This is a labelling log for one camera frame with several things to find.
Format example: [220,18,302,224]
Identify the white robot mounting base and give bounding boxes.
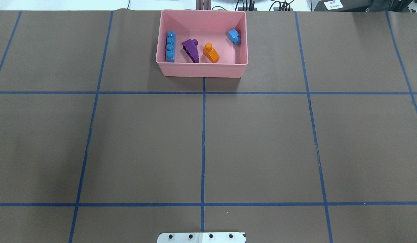
[157,232,246,243]

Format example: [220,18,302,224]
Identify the pink plastic box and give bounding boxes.
[156,10,249,78]

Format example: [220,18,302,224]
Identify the small blue square block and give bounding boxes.
[227,29,242,45]

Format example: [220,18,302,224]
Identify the orange toy block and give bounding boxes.
[203,43,220,63]

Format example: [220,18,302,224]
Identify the black monitor stand device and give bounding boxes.
[313,0,417,12]

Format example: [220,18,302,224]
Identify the purple toy block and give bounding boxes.
[182,39,200,63]

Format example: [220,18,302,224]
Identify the long blue studded block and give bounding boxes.
[165,30,176,62]

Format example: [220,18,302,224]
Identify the aluminium frame post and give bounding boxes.
[196,0,212,10]

